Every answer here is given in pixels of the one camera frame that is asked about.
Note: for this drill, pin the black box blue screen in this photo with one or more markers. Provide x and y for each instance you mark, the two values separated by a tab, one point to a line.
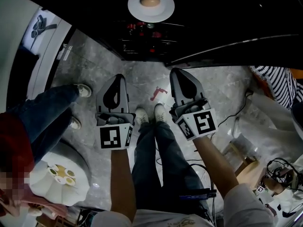
196	195

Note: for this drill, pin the white round pouf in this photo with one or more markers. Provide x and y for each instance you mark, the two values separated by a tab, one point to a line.
59	195

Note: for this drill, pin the small dish yellow filling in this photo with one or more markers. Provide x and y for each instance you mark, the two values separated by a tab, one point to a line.
69	180

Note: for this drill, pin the person's left forearm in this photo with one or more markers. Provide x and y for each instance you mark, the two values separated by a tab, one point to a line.
123	185

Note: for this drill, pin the small dish dark green filling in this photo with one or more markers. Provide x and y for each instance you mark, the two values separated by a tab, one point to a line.
52	171

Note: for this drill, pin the black mini fridge cabinet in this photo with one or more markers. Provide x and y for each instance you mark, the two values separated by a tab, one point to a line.
213	13

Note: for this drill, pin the black bag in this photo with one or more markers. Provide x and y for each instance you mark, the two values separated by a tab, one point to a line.
23	72

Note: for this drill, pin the person's right shoe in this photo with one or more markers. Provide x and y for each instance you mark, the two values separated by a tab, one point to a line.
159	113

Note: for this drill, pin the red floor sticker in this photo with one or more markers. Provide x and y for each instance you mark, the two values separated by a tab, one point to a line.
157	91

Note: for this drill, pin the small dish brown-green filling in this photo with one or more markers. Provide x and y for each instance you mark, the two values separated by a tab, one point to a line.
70	173

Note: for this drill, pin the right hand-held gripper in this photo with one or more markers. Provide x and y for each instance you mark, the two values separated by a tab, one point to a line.
203	124

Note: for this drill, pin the person's left shoe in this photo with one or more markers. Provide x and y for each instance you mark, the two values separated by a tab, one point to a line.
142	116

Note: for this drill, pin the person's jeans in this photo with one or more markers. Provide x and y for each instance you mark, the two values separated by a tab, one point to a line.
165	162

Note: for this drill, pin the brown egg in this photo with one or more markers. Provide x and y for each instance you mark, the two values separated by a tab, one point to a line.
149	1

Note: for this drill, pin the green bottle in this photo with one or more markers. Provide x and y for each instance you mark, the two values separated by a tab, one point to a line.
150	26

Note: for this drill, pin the pink cloth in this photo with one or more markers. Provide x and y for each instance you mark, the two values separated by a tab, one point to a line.
47	206

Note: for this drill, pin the person's white shirt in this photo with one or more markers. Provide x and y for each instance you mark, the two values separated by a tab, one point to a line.
246	209

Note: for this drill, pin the wooden stool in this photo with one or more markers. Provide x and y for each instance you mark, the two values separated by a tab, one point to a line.
248	178

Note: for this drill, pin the small dish white filling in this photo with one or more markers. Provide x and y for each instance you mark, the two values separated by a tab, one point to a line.
59	179

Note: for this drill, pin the black white striped blanket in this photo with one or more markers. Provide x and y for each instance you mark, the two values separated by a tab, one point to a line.
277	84

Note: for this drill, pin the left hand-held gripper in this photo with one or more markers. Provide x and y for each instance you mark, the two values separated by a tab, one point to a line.
113	136

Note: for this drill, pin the person's right forearm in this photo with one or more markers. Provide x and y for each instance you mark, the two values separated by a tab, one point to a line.
217	167

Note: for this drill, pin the group of red bottle caps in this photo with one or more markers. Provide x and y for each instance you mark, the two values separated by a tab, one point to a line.
156	34

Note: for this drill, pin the white window sill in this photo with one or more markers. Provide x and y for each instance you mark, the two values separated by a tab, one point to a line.
47	55

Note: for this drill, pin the large white plate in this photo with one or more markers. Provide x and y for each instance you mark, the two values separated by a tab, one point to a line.
142	13

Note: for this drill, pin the person's shoe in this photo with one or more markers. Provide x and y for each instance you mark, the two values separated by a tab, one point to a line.
159	113
142	116

